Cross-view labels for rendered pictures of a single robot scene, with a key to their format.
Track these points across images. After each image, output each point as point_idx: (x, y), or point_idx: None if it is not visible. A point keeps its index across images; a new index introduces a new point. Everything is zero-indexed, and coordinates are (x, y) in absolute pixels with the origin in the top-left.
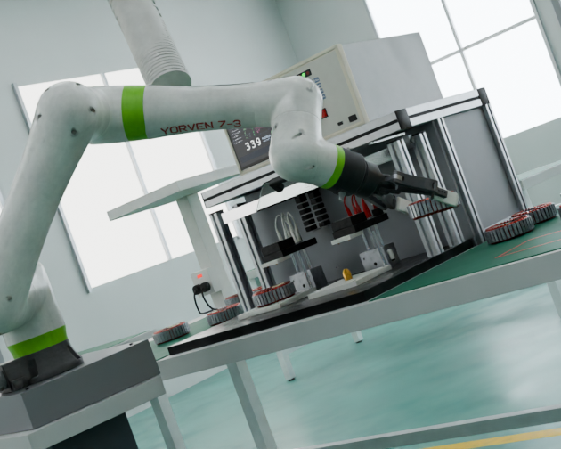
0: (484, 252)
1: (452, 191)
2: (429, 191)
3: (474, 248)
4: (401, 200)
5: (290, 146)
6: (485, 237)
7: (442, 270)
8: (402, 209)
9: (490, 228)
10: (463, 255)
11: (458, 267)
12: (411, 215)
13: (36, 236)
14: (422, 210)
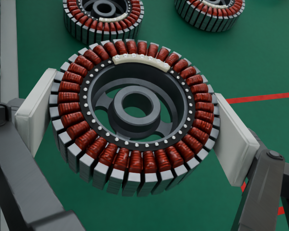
0: (131, 110)
1: (226, 101)
2: (284, 208)
3: (24, 18)
4: (35, 121)
5: None
6: (75, 29)
7: (105, 201)
8: (38, 143)
9: (94, 23)
10: (44, 68)
11: (169, 222)
12: (108, 188)
13: None
14: (163, 188)
